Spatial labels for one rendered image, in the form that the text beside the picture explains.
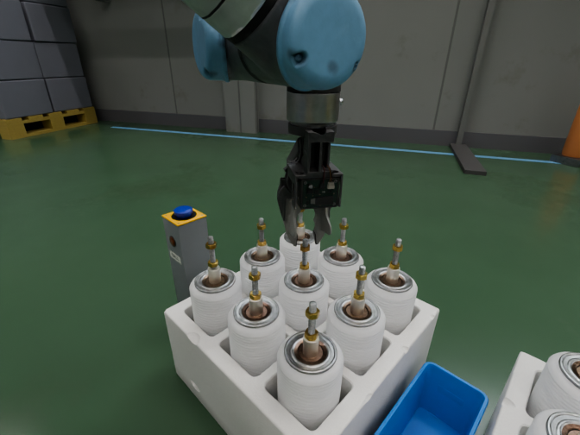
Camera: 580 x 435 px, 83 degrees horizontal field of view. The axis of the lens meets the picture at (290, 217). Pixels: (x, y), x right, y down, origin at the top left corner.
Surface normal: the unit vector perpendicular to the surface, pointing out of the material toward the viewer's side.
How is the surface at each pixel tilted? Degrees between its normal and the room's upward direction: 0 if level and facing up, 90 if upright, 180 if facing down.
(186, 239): 90
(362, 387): 0
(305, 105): 90
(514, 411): 0
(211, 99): 90
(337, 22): 90
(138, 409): 0
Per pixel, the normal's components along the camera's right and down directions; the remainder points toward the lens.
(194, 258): 0.72, 0.31
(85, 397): 0.01, -0.90
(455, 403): -0.69, 0.28
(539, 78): -0.29, 0.42
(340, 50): 0.48, 0.39
